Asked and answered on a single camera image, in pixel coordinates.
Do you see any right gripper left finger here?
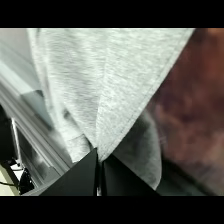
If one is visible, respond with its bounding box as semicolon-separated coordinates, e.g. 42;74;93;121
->
39;147;100;197

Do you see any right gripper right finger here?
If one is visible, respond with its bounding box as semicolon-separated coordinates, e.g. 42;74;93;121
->
101;153;160;197

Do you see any grey garment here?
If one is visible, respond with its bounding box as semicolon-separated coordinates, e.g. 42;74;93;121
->
27;28;196;191

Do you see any silver frame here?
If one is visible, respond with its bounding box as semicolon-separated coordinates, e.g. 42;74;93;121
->
0;78;76;197

